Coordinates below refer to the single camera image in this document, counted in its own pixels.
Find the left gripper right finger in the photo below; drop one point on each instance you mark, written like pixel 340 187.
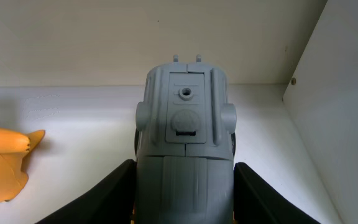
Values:
pixel 256 202

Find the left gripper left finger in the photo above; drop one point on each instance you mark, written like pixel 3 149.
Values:
pixel 110 199

